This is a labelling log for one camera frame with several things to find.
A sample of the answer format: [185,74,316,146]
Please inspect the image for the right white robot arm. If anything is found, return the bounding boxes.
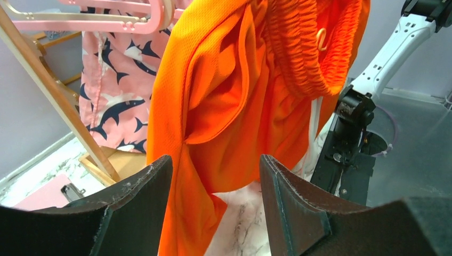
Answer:
[333,1,451,143]

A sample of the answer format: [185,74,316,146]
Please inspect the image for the pink clipboard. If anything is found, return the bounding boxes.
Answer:
[13,174,85,211]

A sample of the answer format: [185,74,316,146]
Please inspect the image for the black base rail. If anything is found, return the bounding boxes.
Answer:
[310,118,379,205]

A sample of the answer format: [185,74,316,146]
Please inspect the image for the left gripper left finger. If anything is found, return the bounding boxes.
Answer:
[1,155,173,255]

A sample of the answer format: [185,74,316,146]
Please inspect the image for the pink hanger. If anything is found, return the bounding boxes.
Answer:
[10,0,191,35]

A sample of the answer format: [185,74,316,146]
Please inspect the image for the cream hanger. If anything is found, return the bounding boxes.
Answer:
[0,0,177,31]

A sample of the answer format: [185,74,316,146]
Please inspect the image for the wooden clothes rack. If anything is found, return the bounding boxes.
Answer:
[1,7,146,186]

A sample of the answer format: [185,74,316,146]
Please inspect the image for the orange shorts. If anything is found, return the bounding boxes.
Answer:
[146,1,370,255]

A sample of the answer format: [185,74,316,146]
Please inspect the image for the pink shark print shorts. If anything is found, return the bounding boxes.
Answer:
[79,20,175,153]

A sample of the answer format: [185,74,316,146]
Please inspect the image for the yellow hanger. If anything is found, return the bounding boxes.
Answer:
[316,28,327,52]

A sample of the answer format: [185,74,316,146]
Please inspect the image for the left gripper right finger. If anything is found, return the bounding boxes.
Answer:
[260,155,451,255]

